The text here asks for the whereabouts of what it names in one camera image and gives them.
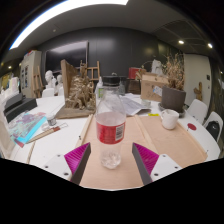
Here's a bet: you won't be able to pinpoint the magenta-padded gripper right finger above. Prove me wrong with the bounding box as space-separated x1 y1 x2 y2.
132 142 184 186

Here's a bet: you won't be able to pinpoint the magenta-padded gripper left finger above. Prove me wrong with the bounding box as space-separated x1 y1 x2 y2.
41 142 92 186

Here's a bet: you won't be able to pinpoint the clear red-labelled plastic bottle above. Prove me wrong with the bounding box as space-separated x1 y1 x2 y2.
94 75 128 170

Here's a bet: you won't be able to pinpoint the white ceramic cup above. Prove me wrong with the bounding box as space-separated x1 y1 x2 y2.
160 108 180 131

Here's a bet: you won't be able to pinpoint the grey printed newspaper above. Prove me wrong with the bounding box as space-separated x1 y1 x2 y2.
119 94 151 117

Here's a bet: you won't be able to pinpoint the small white round jar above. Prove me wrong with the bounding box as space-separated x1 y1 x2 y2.
140 99 152 108

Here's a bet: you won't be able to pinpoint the grey round plant saucer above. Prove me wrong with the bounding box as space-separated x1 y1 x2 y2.
157 102 188 118

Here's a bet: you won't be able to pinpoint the colourful picture book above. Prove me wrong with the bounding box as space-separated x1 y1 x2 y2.
8 111 48 148

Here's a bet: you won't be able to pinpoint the golden relief sculpture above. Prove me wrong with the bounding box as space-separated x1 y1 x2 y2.
54 59 98 120

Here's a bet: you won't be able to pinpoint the dried plant in grey pot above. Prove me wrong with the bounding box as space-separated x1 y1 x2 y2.
160 53 187 114

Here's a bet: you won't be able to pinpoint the green-tinted spray bottle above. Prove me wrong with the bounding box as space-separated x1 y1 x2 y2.
94 76 104 101

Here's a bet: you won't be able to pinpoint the brown cardboard box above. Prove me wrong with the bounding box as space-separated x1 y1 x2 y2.
139 72 169 103

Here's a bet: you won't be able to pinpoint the white plastic chair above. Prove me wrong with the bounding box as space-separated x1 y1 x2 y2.
41 87 56 99
203 110 224 144
185 98 209 125

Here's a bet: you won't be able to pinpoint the stacked black boxes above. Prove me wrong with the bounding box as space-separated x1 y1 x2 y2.
3 92 38 124

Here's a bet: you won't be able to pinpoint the white plaster bust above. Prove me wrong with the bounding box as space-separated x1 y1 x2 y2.
55 73 64 96
44 69 56 90

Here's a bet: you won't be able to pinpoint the wooden figure statue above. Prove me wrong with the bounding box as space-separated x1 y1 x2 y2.
193 81 204 102

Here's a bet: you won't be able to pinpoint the red box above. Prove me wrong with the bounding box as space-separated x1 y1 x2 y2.
128 66 142 80

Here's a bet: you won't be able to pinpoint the wooden easel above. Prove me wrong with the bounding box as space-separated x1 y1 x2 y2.
79 59 102 83

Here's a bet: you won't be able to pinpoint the white cabinet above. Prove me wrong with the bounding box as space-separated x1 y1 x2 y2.
19 49 43 99

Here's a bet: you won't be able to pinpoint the long ceiling light strip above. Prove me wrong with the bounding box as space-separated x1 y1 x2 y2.
9 0 129 51

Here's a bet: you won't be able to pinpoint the black wall board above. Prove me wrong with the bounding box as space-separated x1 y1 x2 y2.
44 40 90 75

